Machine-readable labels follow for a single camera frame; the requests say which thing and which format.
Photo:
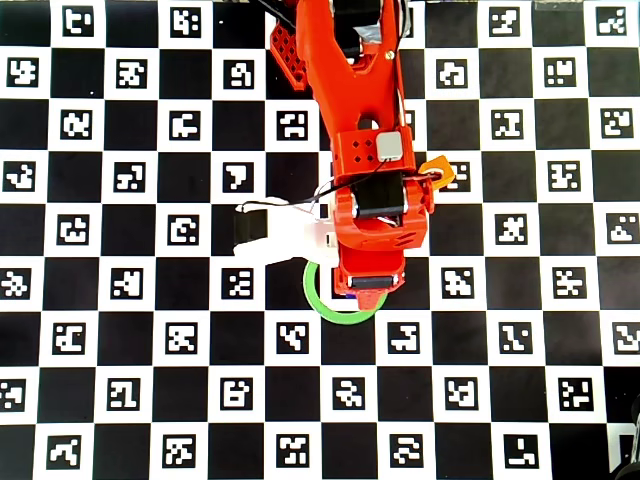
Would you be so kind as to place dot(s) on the black white marker board mat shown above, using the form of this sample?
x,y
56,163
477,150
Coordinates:
x,y
75,300

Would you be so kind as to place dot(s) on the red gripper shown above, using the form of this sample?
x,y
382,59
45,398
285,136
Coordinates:
x,y
370,281

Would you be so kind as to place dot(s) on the red robot arm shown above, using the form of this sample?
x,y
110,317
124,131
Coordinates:
x,y
350,100

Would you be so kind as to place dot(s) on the orange cube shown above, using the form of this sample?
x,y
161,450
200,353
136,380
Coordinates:
x,y
442,167

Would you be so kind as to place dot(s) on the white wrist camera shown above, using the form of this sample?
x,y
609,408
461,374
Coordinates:
x,y
252,225

